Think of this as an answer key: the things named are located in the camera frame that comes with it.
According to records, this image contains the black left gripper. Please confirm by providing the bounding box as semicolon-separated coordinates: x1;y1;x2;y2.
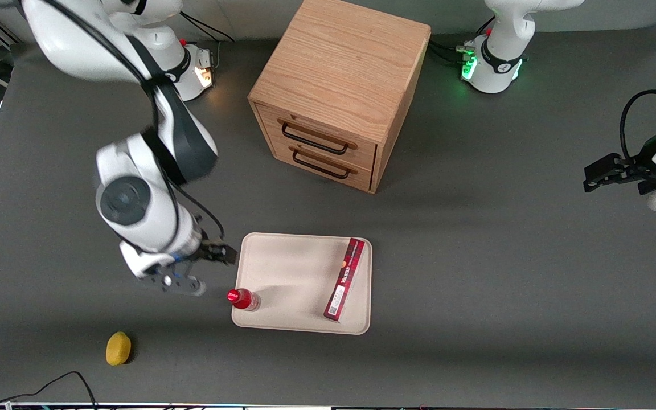
583;126;656;195

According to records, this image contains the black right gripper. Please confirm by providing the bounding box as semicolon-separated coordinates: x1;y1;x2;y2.
191;239;239;266

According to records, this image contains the red coke bottle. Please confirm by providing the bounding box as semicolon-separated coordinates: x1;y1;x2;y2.
226;288;261;313

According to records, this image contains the beige plastic tray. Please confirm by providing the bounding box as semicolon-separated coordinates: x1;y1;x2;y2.
231;232;373;335

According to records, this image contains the red cookie box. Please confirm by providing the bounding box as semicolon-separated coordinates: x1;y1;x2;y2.
323;237;366;323

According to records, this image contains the narrow wooden drawer front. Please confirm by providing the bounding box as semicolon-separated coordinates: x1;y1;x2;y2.
269;137;375;192

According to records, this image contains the yellow lemon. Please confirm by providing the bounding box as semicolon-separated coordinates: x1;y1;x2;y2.
105;331;132;366

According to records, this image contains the wide wooden drawer front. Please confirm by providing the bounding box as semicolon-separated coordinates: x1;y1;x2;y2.
255;104;378;171

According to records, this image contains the wooden drawer cabinet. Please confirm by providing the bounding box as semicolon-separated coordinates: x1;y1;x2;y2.
248;0;432;195

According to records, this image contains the black left arm wrist cable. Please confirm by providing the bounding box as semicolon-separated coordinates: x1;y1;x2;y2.
620;44;656;161

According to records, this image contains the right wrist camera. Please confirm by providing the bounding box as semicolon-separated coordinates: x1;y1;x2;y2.
139;272;207;297

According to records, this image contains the short black drawer handle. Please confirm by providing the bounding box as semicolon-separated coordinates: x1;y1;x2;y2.
292;149;352;181

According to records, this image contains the long black drawer handle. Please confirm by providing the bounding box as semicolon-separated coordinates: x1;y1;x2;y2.
281;122;351;155

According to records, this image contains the black left arm base cable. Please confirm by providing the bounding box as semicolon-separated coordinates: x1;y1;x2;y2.
428;17;497;68

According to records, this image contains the black arm base cable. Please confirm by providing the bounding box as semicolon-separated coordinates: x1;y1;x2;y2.
179;11;235;72
428;17;497;68

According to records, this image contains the thin black table cable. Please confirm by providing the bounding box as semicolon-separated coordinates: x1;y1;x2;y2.
0;371;99;410

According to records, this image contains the black right arm base cable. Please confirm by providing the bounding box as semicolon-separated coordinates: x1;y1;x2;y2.
179;11;235;72

